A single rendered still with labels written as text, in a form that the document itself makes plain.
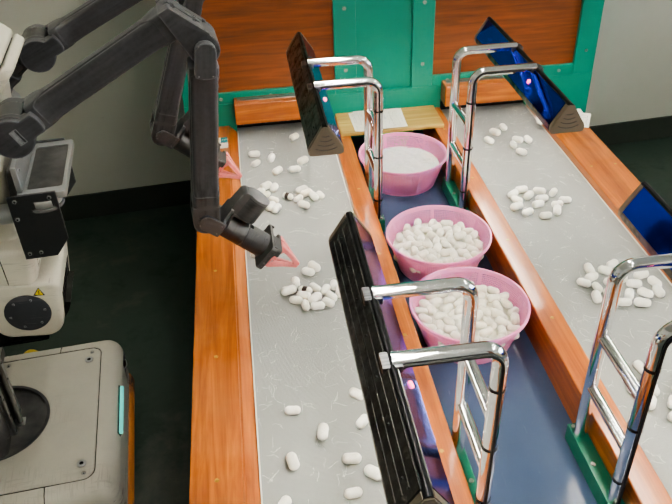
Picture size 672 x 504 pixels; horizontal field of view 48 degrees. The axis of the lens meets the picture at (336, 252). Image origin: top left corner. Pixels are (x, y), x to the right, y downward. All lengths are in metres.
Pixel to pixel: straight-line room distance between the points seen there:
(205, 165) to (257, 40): 0.93
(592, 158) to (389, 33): 0.73
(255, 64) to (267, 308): 0.97
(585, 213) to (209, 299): 1.02
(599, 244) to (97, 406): 1.43
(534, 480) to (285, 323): 0.62
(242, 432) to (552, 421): 0.62
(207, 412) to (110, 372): 0.90
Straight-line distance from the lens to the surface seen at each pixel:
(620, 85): 4.02
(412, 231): 1.98
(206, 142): 1.53
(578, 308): 1.78
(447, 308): 1.72
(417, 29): 2.47
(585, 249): 1.97
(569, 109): 1.81
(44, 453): 2.19
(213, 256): 1.88
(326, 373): 1.56
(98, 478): 2.09
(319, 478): 1.39
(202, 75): 1.43
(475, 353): 1.07
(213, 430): 1.45
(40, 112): 1.49
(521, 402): 1.63
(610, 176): 2.25
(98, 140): 3.46
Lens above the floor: 1.84
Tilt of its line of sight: 35 degrees down
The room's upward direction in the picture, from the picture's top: 2 degrees counter-clockwise
